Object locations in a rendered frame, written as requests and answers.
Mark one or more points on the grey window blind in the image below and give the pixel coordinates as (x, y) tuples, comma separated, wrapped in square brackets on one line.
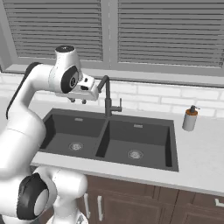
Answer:
[(58, 26), (172, 29)]

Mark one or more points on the brown drawer front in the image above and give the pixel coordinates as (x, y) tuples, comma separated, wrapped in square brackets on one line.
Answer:
[(204, 202)]

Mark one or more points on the grey soap dispenser brown pump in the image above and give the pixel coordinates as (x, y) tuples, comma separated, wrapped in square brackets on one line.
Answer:
[(190, 119)]

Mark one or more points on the dark grey tap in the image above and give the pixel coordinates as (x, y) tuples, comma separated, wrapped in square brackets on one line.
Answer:
[(108, 102)]

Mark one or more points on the grey window frame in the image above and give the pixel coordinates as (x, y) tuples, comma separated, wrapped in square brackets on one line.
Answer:
[(110, 35)]

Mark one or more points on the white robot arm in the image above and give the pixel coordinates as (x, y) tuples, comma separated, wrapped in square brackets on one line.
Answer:
[(20, 140)]

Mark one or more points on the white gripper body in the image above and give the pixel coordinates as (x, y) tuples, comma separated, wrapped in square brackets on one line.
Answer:
[(90, 94)]

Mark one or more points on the dark grey double sink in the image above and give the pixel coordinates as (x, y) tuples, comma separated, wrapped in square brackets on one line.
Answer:
[(116, 140)]

